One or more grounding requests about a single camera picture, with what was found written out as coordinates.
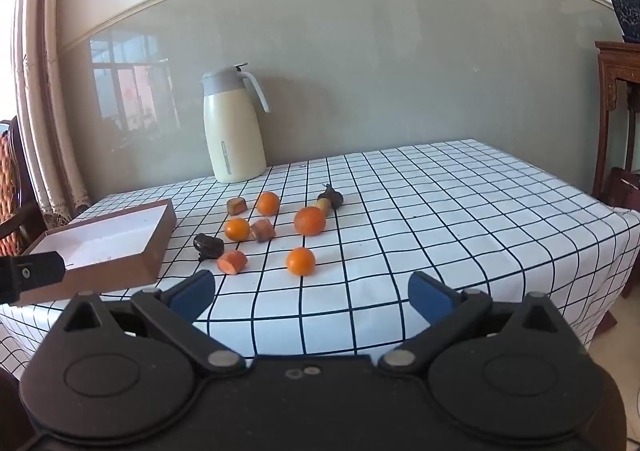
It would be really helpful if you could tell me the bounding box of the beige curtain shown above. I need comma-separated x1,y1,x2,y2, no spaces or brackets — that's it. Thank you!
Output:
15,0,93,232

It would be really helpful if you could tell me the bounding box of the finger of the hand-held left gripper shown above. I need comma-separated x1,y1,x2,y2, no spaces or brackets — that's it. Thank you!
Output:
0,251,67,305

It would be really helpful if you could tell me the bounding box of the sprouted dark water chestnut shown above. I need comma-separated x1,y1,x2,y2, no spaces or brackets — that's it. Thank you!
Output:
317,184,345,209

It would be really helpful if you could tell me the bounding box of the dark wooden chair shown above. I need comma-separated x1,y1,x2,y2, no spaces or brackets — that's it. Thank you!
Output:
600,167,640,212

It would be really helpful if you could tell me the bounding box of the blue patterned plant pot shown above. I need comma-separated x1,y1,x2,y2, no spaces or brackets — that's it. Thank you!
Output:
610,0,640,44

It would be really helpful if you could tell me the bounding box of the carved wooden cabinet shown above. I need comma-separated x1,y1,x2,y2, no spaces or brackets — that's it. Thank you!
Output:
592,41,640,212

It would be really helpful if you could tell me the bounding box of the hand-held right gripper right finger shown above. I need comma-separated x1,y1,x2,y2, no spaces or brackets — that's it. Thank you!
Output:
377,271,583,374

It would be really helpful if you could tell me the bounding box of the carrot chunk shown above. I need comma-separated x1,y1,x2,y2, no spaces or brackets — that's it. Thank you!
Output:
217,250,249,275
250,218,277,243

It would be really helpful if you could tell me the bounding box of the large orange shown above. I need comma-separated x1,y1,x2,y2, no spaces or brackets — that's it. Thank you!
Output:
293,206,327,237

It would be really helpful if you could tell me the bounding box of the checked white tablecloth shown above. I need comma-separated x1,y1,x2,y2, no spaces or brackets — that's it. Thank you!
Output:
0,138,640,372

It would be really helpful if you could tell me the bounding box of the wooden chair with woven cushions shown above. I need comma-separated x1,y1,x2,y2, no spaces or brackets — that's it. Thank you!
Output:
0,116,46,257

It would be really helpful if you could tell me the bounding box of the brown cardboard box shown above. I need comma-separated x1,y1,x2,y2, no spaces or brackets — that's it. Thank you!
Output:
10,198,178,308

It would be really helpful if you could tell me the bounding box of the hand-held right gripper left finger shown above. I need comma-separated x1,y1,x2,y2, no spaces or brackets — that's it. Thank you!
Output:
47,270,247,378

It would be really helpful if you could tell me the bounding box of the cream thermos jug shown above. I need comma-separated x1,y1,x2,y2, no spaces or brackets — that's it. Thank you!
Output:
201,62,271,184

